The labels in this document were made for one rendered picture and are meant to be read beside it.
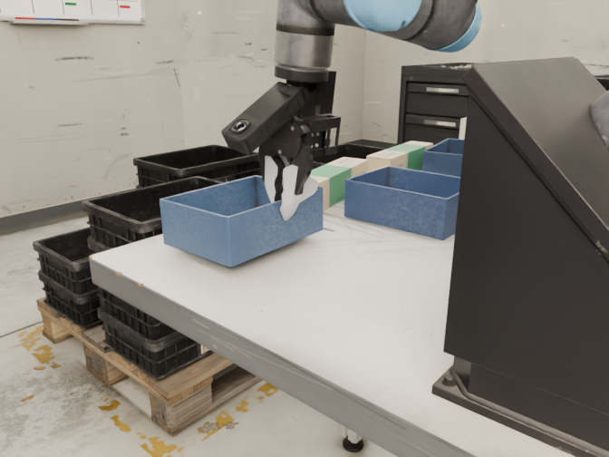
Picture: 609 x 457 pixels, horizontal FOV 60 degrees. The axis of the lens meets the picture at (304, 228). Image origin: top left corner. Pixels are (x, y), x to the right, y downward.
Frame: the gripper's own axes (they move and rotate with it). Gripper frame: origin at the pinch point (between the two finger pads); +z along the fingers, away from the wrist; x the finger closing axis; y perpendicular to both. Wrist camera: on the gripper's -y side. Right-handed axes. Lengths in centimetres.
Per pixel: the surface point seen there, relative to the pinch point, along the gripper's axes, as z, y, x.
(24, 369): 90, -5, 105
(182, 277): 7.9, -13.6, 4.3
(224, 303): 6.7, -14.6, -5.9
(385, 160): 3.1, 46.7, 13.7
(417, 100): 12, 176, 85
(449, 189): 1.7, 37.6, -7.1
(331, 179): 2.9, 25.1, 11.3
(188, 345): 63, 22, 52
